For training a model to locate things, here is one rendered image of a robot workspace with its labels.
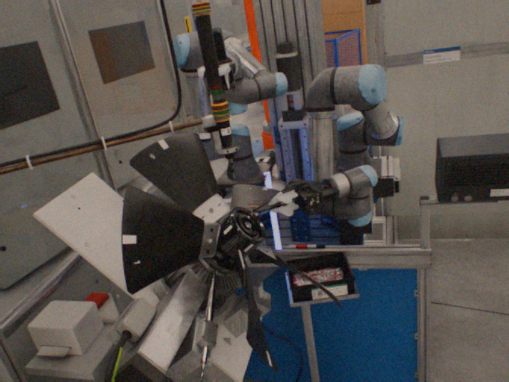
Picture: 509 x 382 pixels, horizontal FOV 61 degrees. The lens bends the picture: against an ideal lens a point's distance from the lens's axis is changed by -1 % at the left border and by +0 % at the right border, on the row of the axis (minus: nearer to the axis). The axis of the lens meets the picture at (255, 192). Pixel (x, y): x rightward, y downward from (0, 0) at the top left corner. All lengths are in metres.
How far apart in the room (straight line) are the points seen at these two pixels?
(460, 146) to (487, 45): 1.51
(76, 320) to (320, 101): 1.00
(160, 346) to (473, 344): 1.88
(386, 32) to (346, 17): 6.23
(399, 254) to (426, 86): 1.48
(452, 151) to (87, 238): 1.09
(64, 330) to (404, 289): 1.19
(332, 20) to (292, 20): 7.25
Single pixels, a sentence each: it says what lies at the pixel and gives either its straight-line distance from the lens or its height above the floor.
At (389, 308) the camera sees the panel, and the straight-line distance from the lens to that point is 1.83.
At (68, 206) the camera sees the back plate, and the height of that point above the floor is 1.33.
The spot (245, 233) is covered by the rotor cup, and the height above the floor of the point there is 1.22.
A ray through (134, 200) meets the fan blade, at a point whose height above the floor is 1.41.
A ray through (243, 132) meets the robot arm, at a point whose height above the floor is 1.24.
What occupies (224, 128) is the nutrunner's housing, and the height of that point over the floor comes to 1.46.
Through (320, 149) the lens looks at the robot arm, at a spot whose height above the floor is 1.28.
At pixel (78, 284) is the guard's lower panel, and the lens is 1.78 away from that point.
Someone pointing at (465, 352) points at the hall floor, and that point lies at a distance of 2.54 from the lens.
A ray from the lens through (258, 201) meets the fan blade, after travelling 1.34.
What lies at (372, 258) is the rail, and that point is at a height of 0.82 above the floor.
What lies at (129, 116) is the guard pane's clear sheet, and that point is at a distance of 2.14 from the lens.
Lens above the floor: 1.75
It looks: 24 degrees down
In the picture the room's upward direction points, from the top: 10 degrees counter-clockwise
